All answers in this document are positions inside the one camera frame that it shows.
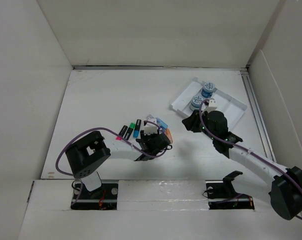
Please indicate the white plastic organizer tray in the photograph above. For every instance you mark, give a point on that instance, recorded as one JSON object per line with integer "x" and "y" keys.
{"x": 232, "y": 108}

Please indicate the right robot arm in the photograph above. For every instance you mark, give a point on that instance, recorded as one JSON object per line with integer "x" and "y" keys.
{"x": 283, "y": 185}

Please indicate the black marker pen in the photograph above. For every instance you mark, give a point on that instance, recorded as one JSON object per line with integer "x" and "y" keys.
{"x": 128, "y": 132}

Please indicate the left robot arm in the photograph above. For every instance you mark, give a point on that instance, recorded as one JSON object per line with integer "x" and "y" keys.
{"x": 88, "y": 153}

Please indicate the orange correction tape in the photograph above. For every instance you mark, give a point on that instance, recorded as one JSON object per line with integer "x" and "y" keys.
{"x": 168, "y": 135}

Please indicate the blue correction tape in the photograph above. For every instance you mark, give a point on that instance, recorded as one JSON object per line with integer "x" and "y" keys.
{"x": 159, "y": 122}

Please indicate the pink highlighter marker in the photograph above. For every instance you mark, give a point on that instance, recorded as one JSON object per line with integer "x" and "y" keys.
{"x": 122, "y": 132}

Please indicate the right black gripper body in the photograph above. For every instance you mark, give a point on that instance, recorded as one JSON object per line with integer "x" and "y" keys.
{"x": 197, "y": 126}

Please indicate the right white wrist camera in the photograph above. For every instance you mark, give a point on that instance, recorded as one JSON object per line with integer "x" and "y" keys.
{"x": 210, "y": 105}

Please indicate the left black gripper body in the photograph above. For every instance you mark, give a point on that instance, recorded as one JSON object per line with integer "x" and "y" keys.
{"x": 146, "y": 138}

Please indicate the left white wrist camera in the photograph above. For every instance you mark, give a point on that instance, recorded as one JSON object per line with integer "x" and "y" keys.
{"x": 150, "y": 127}

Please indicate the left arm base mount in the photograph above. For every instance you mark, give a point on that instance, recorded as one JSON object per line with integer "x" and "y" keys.
{"x": 104, "y": 198}

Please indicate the blue highlighter marker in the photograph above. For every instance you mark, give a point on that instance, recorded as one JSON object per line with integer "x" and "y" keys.
{"x": 137, "y": 128}

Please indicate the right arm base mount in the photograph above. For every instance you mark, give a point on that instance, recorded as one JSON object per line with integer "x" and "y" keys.
{"x": 221, "y": 194}

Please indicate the aluminium rail right side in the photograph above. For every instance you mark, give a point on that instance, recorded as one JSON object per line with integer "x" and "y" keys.
{"x": 266, "y": 142}

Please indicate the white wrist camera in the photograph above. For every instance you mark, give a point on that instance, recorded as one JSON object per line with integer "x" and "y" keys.
{"x": 150, "y": 127}
{"x": 210, "y": 105}

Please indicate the green highlighter marker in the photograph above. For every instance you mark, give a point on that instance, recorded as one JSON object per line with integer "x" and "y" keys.
{"x": 132, "y": 126}

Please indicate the blue putty jar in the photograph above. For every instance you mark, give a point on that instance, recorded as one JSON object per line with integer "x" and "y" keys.
{"x": 208, "y": 89}
{"x": 195, "y": 102}

